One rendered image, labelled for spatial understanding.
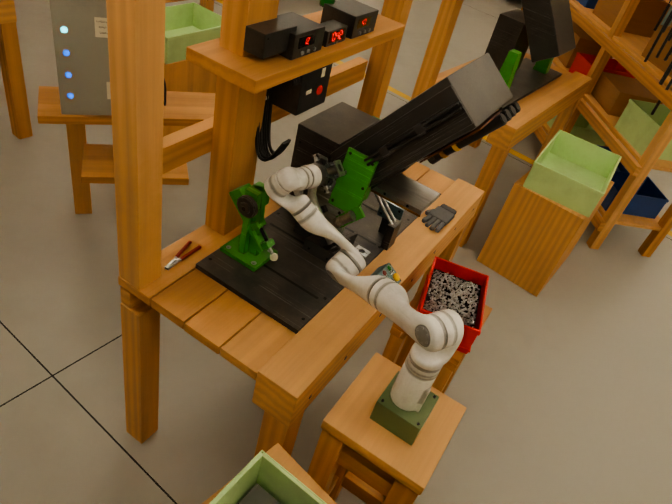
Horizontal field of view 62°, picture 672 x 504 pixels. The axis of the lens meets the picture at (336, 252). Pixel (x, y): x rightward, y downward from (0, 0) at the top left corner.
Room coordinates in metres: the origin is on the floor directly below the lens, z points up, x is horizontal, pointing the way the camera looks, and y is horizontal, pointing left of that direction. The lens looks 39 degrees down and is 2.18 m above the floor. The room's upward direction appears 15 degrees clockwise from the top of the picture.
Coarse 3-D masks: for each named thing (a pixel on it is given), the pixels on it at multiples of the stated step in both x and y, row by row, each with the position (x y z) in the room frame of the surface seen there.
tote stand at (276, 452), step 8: (272, 448) 0.83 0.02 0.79; (280, 448) 0.84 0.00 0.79; (272, 456) 0.81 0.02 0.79; (280, 456) 0.82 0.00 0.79; (288, 456) 0.82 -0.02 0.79; (280, 464) 0.80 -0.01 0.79; (288, 464) 0.80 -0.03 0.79; (296, 464) 0.81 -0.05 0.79; (296, 472) 0.79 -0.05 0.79; (304, 472) 0.79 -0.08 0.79; (304, 480) 0.77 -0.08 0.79; (312, 480) 0.78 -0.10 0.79; (312, 488) 0.76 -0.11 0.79; (320, 488) 0.76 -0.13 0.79; (320, 496) 0.74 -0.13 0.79; (328, 496) 0.75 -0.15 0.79
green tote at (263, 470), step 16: (256, 464) 0.69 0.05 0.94; (272, 464) 0.69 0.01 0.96; (240, 480) 0.64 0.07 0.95; (256, 480) 0.71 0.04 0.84; (272, 480) 0.69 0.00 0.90; (288, 480) 0.67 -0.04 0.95; (224, 496) 0.60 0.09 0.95; (240, 496) 0.65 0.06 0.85; (272, 496) 0.68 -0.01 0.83; (288, 496) 0.67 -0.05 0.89; (304, 496) 0.65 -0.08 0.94
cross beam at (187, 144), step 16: (352, 64) 2.39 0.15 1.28; (336, 80) 2.25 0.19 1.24; (352, 80) 2.39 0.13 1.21; (272, 112) 1.86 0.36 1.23; (288, 112) 1.95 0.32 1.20; (192, 128) 1.52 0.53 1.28; (208, 128) 1.55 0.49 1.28; (176, 144) 1.42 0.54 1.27; (192, 144) 1.48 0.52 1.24; (208, 144) 1.55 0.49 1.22; (176, 160) 1.42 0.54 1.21
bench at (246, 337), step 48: (192, 240) 1.46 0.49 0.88; (144, 288) 1.19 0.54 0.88; (192, 288) 1.24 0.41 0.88; (144, 336) 1.19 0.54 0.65; (192, 336) 1.08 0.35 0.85; (240, 336) 1.10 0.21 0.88; (288, 336) 1.15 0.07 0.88; (144, 384) 1.19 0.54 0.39; (144, 432) 1.18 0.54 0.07; (288, 432) 0.95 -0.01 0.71
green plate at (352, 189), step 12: (348, 156) 1.67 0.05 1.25; (360, 156) 1.66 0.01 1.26; (348, 168) 1.65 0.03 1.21; (360, 168) 1.64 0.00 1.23; (372, 168) 1.63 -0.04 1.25; (336, 180) 1.65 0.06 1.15; (348, 180) 1.64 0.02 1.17; (360, 180) 1.63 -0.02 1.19; (336, 192) 1.63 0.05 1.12; (348, 192) 1.62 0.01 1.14; (360, 192) 1.61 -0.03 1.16; (336, 204) 1.62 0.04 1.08; (348, 204) 1.61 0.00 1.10; (360, 204) 1.60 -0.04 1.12
